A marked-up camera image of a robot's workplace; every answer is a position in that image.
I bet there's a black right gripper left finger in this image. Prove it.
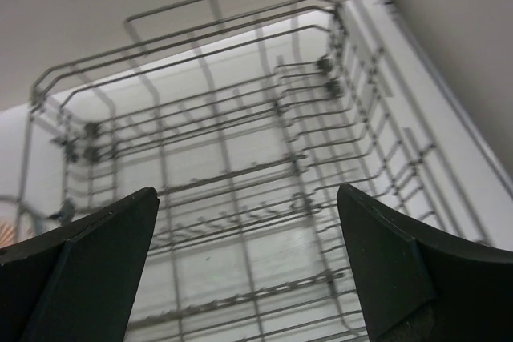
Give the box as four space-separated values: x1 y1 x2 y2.
1 187 160 341

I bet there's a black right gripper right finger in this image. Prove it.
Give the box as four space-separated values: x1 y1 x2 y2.
337 183 512 341

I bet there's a white plate orange sunburst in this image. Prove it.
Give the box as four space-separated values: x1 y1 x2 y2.
1 195 46 248

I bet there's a grey wire dish rack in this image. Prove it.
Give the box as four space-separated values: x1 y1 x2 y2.
14 0 511 341

